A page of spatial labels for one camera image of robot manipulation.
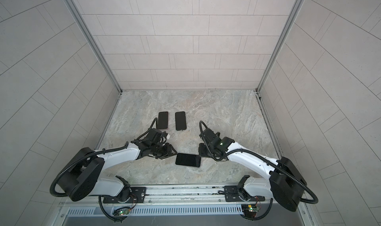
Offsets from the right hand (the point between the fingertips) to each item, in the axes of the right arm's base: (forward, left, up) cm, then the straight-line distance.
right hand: (198, 154), depth 80 cm
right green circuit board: (-25, -22, -6) cm, 34 cm away
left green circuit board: (-23, +34, -1) cm, 41 cm away
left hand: (+3, +11, -2) cm, 11 cm away
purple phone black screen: (+26, +22, -3) cm, 34 cm away
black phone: (+26, +11, -4) cm, 28 cm away
